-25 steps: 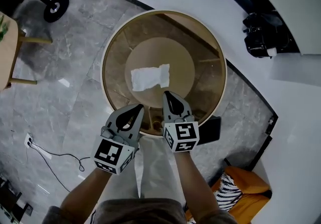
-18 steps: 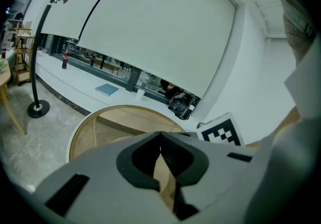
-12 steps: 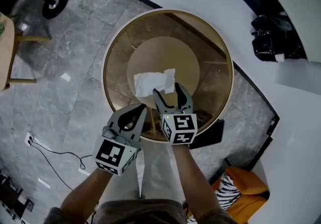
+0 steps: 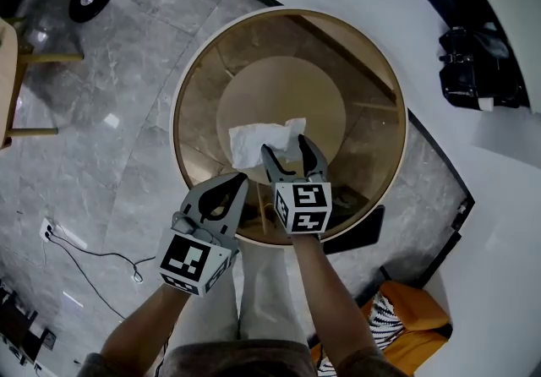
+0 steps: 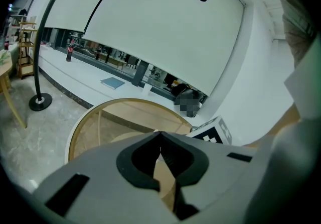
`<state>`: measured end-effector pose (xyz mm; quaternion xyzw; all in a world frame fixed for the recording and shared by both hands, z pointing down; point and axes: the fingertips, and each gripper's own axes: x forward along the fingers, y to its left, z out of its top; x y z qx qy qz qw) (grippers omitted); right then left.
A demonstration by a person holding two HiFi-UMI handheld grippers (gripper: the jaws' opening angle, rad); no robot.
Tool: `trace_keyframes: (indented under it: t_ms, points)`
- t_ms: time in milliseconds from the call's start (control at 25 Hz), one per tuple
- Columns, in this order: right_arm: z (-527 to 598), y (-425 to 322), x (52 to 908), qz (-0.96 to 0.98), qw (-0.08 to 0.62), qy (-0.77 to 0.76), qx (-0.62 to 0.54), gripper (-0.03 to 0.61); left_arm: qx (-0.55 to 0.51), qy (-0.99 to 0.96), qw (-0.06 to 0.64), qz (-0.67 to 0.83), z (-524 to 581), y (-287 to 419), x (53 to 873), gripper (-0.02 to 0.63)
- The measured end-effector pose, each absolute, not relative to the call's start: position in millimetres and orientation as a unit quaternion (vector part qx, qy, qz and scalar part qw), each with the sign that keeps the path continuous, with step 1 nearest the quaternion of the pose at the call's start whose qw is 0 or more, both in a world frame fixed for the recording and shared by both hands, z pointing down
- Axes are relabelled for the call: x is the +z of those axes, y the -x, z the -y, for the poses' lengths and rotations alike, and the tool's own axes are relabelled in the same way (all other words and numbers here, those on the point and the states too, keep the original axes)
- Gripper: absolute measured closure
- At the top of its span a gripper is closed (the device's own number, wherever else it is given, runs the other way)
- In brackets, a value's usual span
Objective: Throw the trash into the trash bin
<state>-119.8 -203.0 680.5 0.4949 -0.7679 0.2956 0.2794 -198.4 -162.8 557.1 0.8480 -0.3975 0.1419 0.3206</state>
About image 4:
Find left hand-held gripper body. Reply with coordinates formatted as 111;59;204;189
158;212;241;298

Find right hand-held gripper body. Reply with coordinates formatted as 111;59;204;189
270;172;334;237

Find white tissue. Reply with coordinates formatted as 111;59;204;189
227;116;308;170

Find black waste bin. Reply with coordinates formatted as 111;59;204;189
320;205;386;256

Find person's left forearm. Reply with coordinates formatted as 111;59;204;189
100;284;194;368

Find person's right forearm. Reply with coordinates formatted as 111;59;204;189
291;233;381;363

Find round glass coffee table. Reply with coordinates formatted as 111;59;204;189
170;7;409;248

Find person's light trousers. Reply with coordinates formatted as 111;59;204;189
185;239;309;345

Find person's grey printed t-shirt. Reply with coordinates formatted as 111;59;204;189
75;339;407;377

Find black white striped blanket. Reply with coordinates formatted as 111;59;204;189
316;292;405;377

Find white power strip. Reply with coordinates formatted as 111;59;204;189
39;217;58;243

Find orange sofa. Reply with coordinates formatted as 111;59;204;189
310;280;453;377

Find black equipment stand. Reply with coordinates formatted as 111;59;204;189
0;277;58;377

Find black handbag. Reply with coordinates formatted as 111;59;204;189
438;22;525;111

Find wooden side table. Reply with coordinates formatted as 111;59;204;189
0;15;85;151

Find black cable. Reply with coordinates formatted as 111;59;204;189
48;227;157;321

